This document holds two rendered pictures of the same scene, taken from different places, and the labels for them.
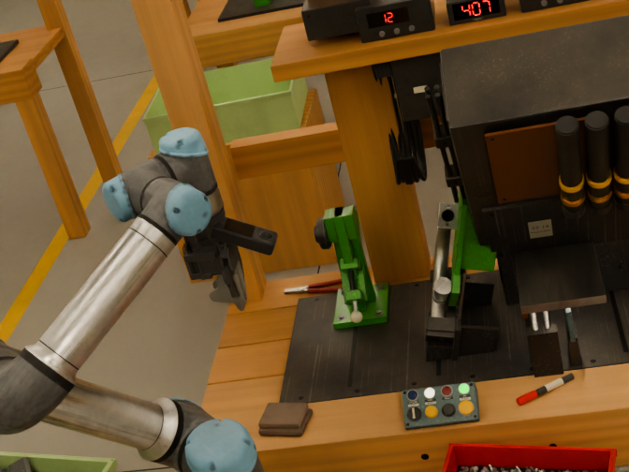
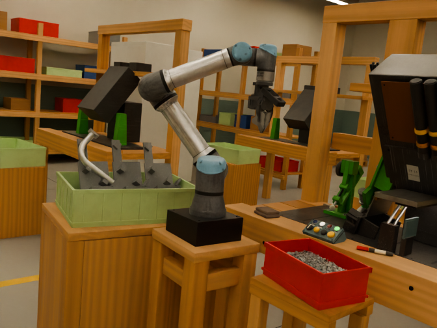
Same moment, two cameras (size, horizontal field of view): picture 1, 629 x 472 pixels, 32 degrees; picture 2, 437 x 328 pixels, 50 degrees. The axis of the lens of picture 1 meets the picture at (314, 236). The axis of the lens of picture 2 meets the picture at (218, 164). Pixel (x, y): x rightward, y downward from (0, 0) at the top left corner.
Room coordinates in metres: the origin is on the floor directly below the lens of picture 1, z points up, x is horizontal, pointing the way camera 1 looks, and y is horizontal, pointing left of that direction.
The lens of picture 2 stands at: (-0.01, -0.83, 1.44)
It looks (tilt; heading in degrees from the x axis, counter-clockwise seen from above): 9 degrees down; 35
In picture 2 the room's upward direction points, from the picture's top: 6 degrees clockwise
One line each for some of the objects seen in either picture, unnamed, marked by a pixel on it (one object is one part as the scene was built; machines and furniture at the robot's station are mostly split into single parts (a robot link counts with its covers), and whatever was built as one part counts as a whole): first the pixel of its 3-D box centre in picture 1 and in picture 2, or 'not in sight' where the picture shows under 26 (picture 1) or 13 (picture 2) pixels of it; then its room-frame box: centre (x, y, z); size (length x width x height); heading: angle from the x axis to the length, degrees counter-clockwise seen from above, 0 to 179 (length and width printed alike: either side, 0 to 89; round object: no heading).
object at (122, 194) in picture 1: (143, 191); (242, 55); (1.67, 0.26, 1.59); 0.11 x 0.11 x 0.08; 31
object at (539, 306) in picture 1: (553, 254); (419, 196); (1.90, -0.47, 1.11); 0.39 x 0.16 x 0.03; 167
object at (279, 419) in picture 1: (285, 419); (266, 212); (1.86, 0.16, 0.91); 0.10 x 0.08 x 0.03; 64
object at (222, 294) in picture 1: (226, 295); (257, 121); (1.72, 0.18, 1.33); 0.06 x 0.03 x 0.09; 77
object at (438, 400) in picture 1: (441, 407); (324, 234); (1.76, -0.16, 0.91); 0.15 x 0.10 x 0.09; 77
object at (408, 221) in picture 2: (570, 327); (409, 235); (1.84, -0.46, 0.97); 0.10 x 0.02 x 0.14; 167
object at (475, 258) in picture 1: (474, 232); (389, 174); (1.97, -0.32, 1.17); 0.13 x 0.12 x 0.20; 77
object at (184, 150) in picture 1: (186, 163); (266, 58); (1.73, 0.18, 1.59); 0.09 x 0.08 x 0.11; 121
